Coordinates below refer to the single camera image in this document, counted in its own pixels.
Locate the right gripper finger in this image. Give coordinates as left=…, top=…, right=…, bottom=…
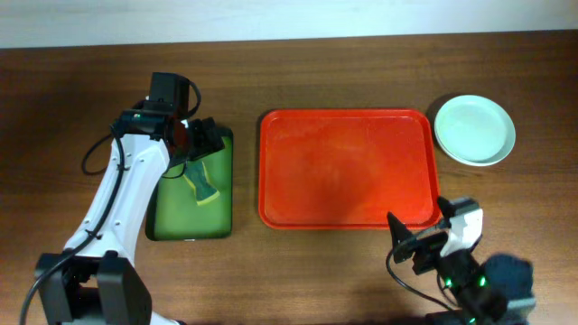
left=387, top=212, right=412, bottom=248
left=437, top=196, right=454, bottom=219

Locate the green and yellow sponge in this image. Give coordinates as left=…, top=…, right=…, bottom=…
left=184, top=161, right=220, bottom=206

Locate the light green plate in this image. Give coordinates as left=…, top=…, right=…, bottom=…
left=433, top=95, right=517, bottom=140

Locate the white plate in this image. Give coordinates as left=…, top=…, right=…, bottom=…
left=437, top=136, right=516, bottom=167

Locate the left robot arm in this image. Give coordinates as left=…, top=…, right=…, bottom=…
left=19, top=72, right=225, bottom=324

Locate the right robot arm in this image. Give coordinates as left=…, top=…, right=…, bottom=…
left=386, top=197, right=536, bottom=324

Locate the red plastic tray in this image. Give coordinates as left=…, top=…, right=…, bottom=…
left=258, top=108, right=441, bottom=230

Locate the green rectangular tray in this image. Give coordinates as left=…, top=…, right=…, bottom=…
left=145, top=127, right=234, bottom=241

